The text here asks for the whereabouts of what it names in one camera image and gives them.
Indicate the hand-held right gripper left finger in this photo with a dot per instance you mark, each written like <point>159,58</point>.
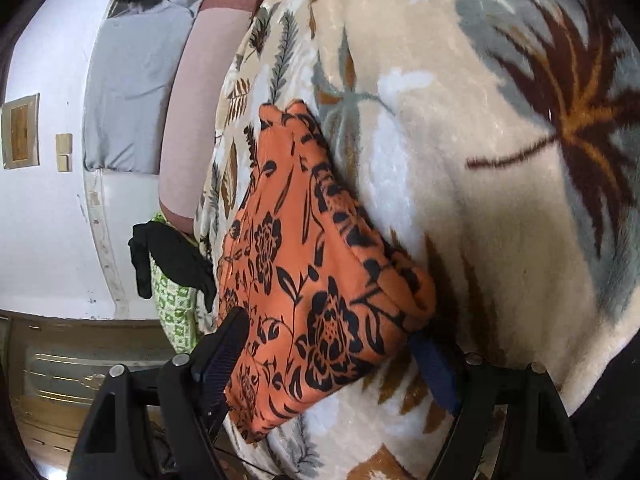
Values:
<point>225,357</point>

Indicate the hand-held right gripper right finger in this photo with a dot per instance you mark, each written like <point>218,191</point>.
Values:
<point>435,372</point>

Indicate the orange floral blouse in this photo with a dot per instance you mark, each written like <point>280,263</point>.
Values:
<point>310,260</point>

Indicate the green checked pillow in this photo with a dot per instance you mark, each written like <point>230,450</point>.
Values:
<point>175,312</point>

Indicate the black garment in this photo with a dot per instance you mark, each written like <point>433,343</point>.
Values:
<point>170,255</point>

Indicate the stained glass door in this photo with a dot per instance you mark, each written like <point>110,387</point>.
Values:
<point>65,365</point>

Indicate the leaf print blanket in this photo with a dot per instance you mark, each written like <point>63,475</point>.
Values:
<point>475,210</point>

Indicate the pink bolster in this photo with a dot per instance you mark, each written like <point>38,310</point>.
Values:
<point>195,110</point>

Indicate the grey pillow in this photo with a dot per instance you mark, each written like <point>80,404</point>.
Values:
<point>130,85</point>

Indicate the beige wall switch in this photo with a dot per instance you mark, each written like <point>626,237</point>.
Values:
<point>63,152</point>

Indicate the wooden wall frame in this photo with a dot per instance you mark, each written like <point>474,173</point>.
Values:
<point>20,130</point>

